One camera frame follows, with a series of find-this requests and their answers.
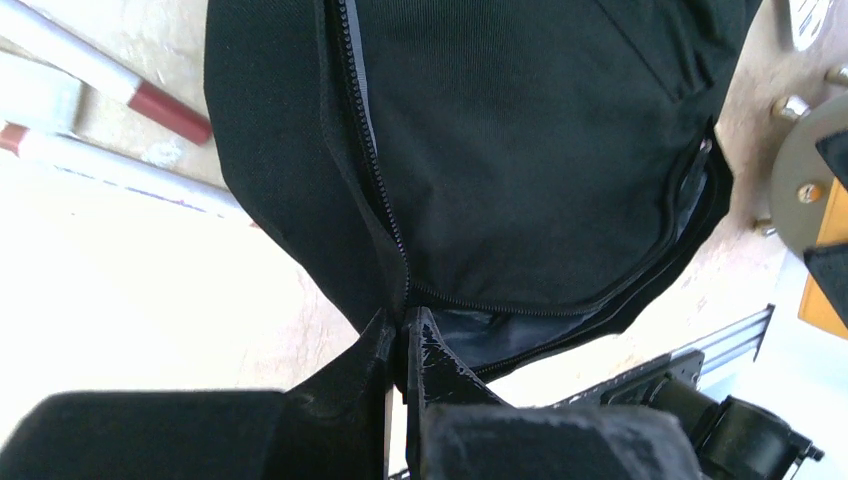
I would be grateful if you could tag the white red-capped marker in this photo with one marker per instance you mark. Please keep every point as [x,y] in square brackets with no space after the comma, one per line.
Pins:
[27,28]

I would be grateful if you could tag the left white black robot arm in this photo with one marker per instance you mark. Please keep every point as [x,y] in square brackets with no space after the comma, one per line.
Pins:
[742,440]

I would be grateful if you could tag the white brown-tipped pen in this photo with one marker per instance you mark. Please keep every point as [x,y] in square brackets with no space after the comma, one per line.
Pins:
[79,158]

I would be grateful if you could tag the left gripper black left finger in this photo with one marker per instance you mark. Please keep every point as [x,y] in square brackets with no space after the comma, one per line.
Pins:
[330,426]

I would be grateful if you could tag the white cylinder orange drawer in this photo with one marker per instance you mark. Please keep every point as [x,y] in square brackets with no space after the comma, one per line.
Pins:
[807,199]

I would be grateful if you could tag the black student backpack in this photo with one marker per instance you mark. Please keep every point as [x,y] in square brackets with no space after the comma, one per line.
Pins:
[535,173]

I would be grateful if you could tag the aluminium frame rails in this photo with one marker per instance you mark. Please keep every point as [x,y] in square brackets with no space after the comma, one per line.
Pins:
[728,351]

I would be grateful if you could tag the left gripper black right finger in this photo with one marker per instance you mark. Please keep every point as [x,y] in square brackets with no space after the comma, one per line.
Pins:
[459,429]

